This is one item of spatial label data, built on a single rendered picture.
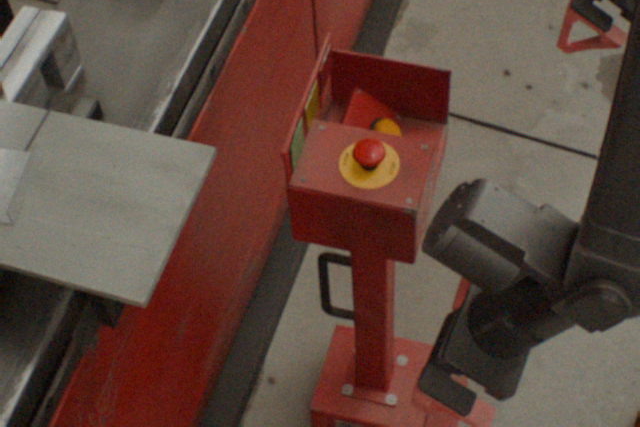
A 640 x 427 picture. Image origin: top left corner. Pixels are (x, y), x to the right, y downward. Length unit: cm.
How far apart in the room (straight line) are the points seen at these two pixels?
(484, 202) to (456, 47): 180
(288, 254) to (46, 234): 113
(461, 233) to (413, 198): 55
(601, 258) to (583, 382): 138
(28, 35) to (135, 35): 16
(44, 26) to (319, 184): 37
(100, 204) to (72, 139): 9
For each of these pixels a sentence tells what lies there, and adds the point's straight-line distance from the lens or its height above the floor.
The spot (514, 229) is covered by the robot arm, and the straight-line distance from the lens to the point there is 71.
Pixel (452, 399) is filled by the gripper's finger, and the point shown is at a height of 106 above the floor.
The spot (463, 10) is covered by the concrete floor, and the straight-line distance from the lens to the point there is 259.
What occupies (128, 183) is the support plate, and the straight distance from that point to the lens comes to 102.
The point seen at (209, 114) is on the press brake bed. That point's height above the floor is 75.
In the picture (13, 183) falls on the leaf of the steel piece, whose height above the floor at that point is 100.
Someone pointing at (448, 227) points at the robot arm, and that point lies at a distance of 71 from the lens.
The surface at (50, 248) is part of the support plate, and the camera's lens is 100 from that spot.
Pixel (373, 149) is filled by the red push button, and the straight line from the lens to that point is 126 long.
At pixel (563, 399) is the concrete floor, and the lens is 201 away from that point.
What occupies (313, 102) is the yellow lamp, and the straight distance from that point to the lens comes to 131.
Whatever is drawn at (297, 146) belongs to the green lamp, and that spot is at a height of 81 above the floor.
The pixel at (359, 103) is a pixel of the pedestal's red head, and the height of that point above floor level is 74.
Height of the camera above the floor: 180
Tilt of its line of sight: 53 degrees down
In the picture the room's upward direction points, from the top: 6 degrees counter-clockwise
